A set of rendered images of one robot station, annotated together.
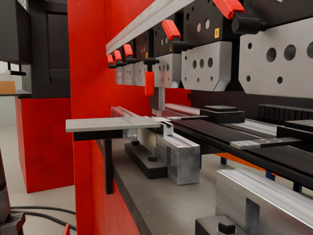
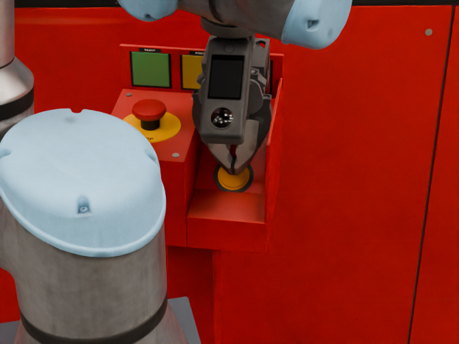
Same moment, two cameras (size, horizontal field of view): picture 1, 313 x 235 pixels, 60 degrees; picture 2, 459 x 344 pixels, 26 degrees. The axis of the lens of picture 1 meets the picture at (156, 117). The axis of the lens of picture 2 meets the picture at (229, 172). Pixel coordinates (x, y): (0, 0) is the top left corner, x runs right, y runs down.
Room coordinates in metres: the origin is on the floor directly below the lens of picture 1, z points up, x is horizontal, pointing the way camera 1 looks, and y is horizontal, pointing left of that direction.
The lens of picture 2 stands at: (0.06, 1.18, 1.38)
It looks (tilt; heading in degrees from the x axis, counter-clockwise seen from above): 34 degrees down; 287
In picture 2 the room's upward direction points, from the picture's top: straight up
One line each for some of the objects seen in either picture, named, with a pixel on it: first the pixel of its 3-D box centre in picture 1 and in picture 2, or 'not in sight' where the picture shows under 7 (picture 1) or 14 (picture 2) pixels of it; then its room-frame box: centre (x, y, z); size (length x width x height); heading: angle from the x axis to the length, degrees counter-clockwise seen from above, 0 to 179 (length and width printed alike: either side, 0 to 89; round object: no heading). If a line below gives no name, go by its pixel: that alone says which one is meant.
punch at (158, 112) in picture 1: (156, 100); not in sight; (0.87, 0.00, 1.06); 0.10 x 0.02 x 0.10; 18
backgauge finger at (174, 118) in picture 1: (202, 114); not in sight; (0.91, -0.16, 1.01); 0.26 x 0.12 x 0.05; 108
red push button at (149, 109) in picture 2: not in sight; (149, 117); (0.45, 0.26, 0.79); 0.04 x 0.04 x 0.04
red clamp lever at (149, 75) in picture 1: (151, 77); not in sight; (0.70, 0.01, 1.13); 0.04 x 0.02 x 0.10; 108
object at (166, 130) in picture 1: (157, 124); not in sight; (0.86, 0.00, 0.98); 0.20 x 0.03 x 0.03; 18
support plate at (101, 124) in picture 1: (110, 123); not in sight; (0.82, 0.14, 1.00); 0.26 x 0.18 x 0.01; 108
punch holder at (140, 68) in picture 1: (153, 60); not in sight; (0.89, 0.01, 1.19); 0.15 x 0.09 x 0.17; 18
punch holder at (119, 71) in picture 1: (127, 66); not in sight; (1.27, 0.13, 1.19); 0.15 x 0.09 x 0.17; 18
